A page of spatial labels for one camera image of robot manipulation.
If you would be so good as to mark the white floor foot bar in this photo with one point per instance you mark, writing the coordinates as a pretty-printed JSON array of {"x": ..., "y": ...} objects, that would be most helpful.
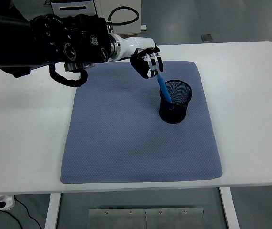
[{"x": 144, "y": 28}]

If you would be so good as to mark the black mesh pen holder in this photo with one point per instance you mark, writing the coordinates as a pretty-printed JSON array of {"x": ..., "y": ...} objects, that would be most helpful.
[{"x": 176, "y": 117}]

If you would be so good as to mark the blue marker pen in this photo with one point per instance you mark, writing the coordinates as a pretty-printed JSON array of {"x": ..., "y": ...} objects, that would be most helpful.
[{"x": 164, "y": 89}]

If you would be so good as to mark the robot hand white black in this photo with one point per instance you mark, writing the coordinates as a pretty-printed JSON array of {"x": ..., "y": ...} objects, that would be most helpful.
[{"x": 133, "y": 45}]

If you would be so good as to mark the grey metal plate with screws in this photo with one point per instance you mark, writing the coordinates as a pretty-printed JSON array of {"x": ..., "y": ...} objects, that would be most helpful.
[{"x": 116, "y": 219}]

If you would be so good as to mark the small grey floor plate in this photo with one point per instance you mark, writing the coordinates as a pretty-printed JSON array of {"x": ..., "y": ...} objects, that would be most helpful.
[{"x": 207, "y": 38}]

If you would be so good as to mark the blue-grey textured mat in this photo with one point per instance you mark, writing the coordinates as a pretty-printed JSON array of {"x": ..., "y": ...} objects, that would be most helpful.
[{"x": 138, "y": 148}]

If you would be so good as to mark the white cabinet panel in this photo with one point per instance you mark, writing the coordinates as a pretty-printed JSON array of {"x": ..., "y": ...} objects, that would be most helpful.
[{"x": 102, "y": 7}]

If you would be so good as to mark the white unit with black slot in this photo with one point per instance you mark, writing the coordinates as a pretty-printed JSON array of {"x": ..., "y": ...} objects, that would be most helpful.
[{"x": 73, "y": 9}]

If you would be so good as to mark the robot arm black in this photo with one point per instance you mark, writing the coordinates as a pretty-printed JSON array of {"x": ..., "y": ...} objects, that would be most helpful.
[{"x": 43, "y": 45}]

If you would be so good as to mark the white power strip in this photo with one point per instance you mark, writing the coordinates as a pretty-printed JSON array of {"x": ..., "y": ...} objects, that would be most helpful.
[{"x": 7, "y": 201}]

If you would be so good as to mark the white table leg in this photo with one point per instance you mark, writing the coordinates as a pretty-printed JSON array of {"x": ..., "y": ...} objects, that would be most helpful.
[
  {"x": 52, "y": 212},
  {"x": 228, "y": 210}
]

